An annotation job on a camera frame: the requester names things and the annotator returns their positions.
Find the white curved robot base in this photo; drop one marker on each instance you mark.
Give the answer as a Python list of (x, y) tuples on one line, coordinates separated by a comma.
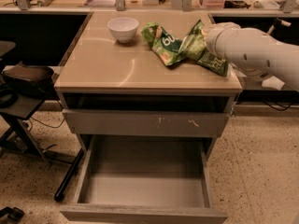
[(273, 83)]

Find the black clamp on floor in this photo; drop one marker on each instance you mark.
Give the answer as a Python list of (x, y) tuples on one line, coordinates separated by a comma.
[(14, 213)]

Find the white ceramic bowl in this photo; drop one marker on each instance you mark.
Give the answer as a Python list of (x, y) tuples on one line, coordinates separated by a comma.
[(123, 29)]

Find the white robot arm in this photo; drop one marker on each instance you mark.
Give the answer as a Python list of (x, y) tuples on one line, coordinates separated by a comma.
[(255, 49)]

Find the green jalapeno chip bag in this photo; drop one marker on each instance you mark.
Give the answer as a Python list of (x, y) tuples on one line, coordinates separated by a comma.
[(194, 47)]

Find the black side stand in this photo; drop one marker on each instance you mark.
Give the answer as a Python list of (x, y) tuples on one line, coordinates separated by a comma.
[(17, 108)]

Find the white stick with black tip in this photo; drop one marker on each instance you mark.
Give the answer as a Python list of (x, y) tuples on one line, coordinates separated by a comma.
[(277, 22)]

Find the green chip bag on counter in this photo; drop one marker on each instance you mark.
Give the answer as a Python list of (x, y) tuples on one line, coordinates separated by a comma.
[(165, 45)]

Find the grey drawer cabinet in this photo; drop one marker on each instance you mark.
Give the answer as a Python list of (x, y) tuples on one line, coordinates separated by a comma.
[(103, 74)]

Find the closed top drawer front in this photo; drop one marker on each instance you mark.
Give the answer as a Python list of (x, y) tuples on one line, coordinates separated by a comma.
[(145, 123)]

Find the dark brown bag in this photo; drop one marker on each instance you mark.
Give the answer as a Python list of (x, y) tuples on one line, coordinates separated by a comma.
[(29, 80)]

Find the open middle drawer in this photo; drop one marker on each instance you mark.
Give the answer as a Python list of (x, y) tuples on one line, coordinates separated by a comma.
[(144, 180)]

